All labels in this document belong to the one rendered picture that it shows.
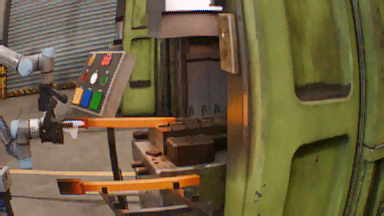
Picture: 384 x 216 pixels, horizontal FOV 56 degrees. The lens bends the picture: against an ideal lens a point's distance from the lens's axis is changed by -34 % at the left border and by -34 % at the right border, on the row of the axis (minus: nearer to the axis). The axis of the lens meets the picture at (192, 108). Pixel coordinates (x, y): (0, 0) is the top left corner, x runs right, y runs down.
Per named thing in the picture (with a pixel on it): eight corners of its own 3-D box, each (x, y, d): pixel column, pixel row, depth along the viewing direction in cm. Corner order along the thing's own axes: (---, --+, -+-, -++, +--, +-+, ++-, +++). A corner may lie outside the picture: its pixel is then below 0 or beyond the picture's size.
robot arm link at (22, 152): (25, 162, 158) (21, 136, 156) (36, 168, 152) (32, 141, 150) (14, 164, 152) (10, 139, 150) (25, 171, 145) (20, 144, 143)
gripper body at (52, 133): (64, 139, 159) (40, 139, 155) (62, 115, 157) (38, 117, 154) (65, 144, 152) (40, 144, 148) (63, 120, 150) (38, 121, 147)
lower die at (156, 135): (164, 155, 159) (162, 128, 158) (148, 139, 178) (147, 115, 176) (282, 138, 172) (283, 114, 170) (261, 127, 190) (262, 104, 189)
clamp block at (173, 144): (175, 166, 148) (174, 145, 147) (167, 158, 156) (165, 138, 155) (215, 162, 151) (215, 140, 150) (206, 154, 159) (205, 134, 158)
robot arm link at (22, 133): (13, 139, 151) (11, 118, 149) (32, 138, 154) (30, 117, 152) (12, 143, 143) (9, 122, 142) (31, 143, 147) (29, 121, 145)
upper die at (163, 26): (160, 38, 152) (161, 11, 150) (146, 36, 171) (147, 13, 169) (279, 39, 165) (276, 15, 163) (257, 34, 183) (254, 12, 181)
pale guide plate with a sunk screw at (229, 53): (233, 73, 133) (228, 14, 130) (220, 69, 142) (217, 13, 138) (240, 73, 134) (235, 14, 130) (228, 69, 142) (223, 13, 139)
